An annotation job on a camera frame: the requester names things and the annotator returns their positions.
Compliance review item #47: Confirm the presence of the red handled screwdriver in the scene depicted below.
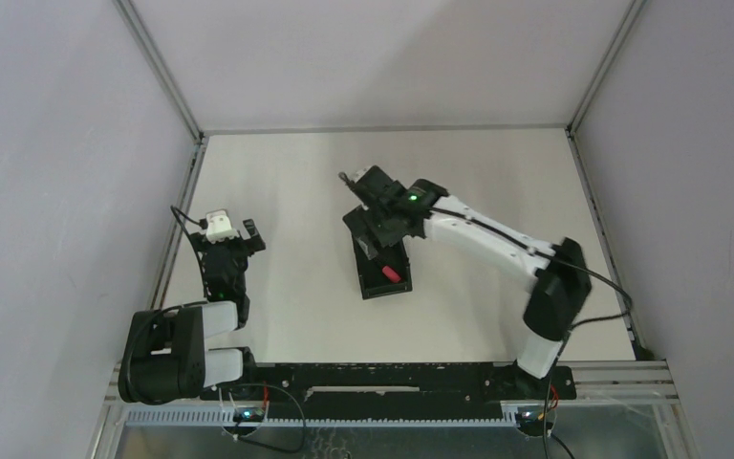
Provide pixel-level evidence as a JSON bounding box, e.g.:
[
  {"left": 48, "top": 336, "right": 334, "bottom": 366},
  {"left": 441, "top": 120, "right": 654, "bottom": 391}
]
[{"left": 375, "top": 258, "right": 403, "bottom": 284}]

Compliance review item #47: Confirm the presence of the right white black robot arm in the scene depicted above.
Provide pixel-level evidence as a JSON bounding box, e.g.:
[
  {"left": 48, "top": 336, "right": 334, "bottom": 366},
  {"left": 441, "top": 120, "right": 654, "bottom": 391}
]
[{"left": 338, "top": 171, "right": 591, "bottom": 398}]

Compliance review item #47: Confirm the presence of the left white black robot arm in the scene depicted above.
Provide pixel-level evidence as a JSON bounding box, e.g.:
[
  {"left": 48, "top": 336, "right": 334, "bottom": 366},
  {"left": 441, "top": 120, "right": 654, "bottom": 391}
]
[{"left": 118, "top": 219, "right": 266, "bottom": 405}]

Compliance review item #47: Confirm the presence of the black plastic bin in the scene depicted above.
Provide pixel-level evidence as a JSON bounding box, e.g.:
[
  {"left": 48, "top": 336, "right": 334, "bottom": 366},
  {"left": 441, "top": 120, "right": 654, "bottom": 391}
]
[{"left": 343, "top": 214, "right": 413, "bottom": 300}]

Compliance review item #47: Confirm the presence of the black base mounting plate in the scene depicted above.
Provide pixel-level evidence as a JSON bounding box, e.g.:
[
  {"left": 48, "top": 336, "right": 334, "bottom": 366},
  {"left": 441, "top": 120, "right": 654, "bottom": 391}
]
[{"left": 200, "top": 361, "right": 577, "bottom": 420}]

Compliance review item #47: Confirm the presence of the left controller board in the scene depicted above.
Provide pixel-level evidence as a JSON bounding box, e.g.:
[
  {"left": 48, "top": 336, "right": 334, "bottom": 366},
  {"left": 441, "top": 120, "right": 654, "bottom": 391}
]
[{"left": 232, "top": 407, "right": 266, "bottom": 426}]

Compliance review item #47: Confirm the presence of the controller board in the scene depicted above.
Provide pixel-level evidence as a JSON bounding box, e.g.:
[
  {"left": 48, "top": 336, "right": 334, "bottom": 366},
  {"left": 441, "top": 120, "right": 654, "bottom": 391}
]
[
  {"left": 515, "top": 409, "right": 555, "bottom": 424},
  {"left": 232, "top": 407, "right": 266, "bottom": 426}
]

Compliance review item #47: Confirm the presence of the right controller board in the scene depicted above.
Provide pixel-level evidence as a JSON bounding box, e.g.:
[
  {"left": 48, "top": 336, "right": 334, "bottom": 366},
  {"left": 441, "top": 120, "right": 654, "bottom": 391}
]
[{"left": 515, "top": 409, "right": 555, "bottom": 424}]

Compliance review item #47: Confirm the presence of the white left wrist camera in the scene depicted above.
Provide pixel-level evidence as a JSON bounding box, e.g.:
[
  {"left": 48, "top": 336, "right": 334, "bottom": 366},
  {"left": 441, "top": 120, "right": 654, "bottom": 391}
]
[{"left": 205, "top": 209, "right": 239, "bottom": 244}]

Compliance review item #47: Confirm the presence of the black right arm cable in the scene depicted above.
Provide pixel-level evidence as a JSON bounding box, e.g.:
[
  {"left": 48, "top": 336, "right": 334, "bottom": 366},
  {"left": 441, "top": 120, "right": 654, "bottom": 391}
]
[{"left": 430, "top": 206, "right": 635, "bottom": 334}]

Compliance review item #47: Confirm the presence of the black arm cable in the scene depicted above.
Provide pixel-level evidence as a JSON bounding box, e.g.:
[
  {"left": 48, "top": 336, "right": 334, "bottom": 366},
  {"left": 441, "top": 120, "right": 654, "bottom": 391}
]
[
  {"left": 430, "top": 206, "right": 635, "bottom": 334},
  {"left": 169, "top": 205, "right": 210, "bottom": 268}
]

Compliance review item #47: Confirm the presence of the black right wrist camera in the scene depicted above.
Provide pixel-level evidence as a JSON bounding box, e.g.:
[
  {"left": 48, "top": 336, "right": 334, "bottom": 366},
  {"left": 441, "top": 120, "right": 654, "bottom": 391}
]
[{"left": 337, "top": 165, "right": 406, "bottom": 208}]

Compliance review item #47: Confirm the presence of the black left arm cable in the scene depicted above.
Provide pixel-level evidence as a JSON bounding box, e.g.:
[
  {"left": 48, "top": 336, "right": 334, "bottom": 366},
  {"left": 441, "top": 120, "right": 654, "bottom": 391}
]
[{"left": 169, "top": 205, "right": 210, "bottom": 268}]

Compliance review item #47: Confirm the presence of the aluminium left frame rail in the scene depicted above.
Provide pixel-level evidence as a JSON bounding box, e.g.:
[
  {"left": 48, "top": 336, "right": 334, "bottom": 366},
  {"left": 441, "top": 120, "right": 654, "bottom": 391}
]
[{"left": 146, "top": 137, "right": 208, "bottom": 310}]

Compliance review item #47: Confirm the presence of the aluminium frame rail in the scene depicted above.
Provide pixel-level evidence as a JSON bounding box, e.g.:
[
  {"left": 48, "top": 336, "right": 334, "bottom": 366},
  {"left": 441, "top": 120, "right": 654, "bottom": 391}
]
[
  {"left": 203, "top": 122, "right": 568, "bottom": 137},
  {"left": 146, "top": 137, "right": 208, "bottom": 310},
  {"left": 565, "top": 129, "right": 657, "bottom": 361}
]

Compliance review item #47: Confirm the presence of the aluminium back frame rail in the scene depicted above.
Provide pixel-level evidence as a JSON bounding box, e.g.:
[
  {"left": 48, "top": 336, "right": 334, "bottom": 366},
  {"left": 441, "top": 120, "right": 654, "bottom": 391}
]
[{"left": 203, "top": 122, "right": 568, "bottom": 137}]

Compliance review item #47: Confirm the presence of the white slotted cable duct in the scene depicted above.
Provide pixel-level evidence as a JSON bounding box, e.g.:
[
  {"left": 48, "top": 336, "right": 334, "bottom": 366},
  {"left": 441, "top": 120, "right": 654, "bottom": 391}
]
[{"left": 125, "top": 406, "right": 518, "bottom": 427}]

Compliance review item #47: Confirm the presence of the aluminium right frame rail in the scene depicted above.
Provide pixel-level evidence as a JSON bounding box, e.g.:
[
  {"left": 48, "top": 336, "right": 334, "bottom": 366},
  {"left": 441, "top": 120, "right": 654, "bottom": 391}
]
[{"left": 565, "top": 129, "right": 657, "bottom": 361}]

